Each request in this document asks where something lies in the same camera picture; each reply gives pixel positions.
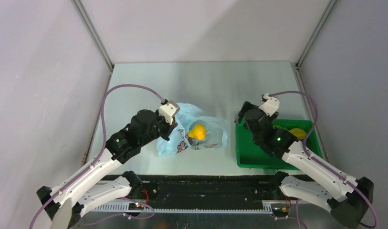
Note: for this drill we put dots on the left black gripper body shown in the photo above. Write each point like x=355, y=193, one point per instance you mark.
x=161, y=128

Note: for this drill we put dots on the left aluminium frame post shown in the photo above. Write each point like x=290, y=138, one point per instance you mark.
x=86, y=20

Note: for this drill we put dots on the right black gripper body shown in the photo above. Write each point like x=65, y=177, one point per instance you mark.
x=272, y=119

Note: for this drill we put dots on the aluminium frame post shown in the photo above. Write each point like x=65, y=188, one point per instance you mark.
x=317, y=30
x=86, y=20

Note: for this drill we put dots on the yellow fake pear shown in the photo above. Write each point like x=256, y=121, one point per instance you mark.
x=198, y=132

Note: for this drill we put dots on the right aluminium frame post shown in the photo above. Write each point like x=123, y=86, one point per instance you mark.
x=317, y=30

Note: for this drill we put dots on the light blue plastic bag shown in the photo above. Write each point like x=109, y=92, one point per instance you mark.
x=188, y=116

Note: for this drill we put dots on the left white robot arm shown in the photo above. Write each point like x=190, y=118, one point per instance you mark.
x=69, y=201

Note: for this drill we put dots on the green fake grapes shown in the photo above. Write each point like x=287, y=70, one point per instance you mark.
x=279, y=127

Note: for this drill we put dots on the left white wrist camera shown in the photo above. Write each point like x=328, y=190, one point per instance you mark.
x=168, y=110

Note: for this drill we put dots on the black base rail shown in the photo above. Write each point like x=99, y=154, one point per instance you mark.
x=207, y=192

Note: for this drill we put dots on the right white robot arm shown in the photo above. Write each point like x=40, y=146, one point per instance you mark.
x=345, y=197

